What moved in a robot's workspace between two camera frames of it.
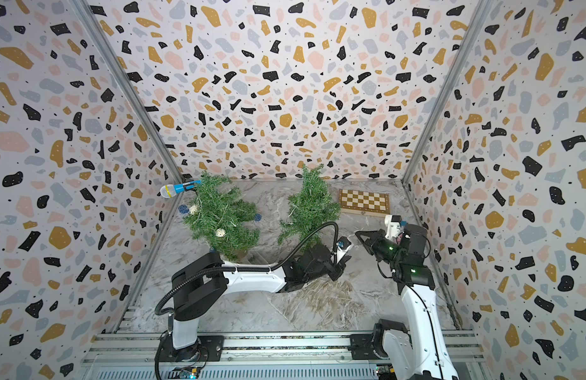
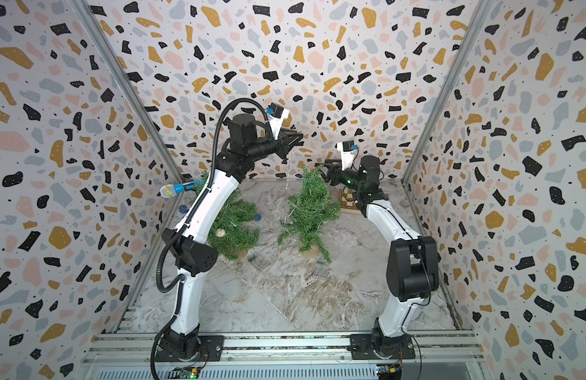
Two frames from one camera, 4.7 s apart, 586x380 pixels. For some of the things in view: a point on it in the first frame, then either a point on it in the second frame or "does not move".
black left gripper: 340,269 → 287,138
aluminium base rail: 250,356 does not move
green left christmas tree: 219,216 does not move
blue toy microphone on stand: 169,191 does not move
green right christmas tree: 310,208 does not move
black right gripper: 373,245 → 334,172
